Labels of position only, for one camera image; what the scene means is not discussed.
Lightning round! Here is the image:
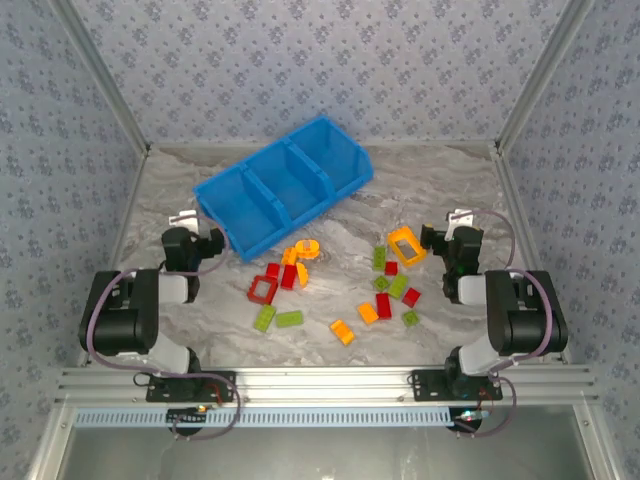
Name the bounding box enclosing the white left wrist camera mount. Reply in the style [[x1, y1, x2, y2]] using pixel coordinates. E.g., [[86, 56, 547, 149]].
[[168, 210, 200, 235]]

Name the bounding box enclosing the grey metal lower panel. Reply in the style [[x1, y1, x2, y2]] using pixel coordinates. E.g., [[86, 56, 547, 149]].
[[57, 425, 596, 480]]

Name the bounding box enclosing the aluminium frame post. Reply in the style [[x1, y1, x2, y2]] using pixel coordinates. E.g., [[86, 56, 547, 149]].
[[48, 0, 152, 152], [493, 0, 597, 152]]

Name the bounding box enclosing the blue three-compartment plastic bin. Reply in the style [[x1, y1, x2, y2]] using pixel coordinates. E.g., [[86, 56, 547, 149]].
[[192, 114, 375, 264]]

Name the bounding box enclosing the aluminium table side rail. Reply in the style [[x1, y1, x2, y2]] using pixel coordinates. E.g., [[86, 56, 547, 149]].
[[74, 147, 151, 370], [490, 144, 572, 365]]

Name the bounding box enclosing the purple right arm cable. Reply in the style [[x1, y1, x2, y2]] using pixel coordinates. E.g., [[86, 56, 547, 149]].
[[457, 208, 557, 439]]

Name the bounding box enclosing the black controller board bracket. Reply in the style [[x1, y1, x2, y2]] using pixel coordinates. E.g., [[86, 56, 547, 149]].
[[451, 407, 487, 434], [166, 405, 210, 432]]

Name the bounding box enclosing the red lego window frame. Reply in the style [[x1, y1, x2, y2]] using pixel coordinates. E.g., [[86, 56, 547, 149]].
[[246, 274, 279, 305]]

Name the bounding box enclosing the light blue slotted cable duct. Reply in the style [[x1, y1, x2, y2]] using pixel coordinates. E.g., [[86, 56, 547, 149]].
[[73, 406, 457, 429]]

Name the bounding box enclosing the orange lego window frame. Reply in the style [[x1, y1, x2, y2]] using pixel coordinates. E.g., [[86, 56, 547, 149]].
[[387, 226, 428, 268]]

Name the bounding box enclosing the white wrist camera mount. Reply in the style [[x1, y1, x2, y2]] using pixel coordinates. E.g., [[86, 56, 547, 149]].
[[446, 208, 475, 236], [168, 210, 200, 235]]

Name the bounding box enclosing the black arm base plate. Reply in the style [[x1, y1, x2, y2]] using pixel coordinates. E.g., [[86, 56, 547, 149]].
[[410, 369, 504, 403], [146, 370, 237, 403]]

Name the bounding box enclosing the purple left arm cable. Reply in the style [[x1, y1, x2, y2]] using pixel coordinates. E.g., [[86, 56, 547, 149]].
[[82, 212, 242, 442]]

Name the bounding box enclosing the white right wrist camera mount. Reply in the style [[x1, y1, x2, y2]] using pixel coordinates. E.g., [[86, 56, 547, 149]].
[[446, 208, 475, 236]]

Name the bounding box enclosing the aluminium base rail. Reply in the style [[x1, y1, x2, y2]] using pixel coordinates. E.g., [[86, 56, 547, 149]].
[[53, 365, 600, 405]]

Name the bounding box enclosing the aluminium lower frame rail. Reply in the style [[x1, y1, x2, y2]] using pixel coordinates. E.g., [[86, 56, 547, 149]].
[[574, 403, 621, 480], [27, 404, 76, 480]]

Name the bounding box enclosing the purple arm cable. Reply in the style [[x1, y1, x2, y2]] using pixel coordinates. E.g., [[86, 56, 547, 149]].
[[457, 208, 557, 439], [82, 212, 242, 442]]

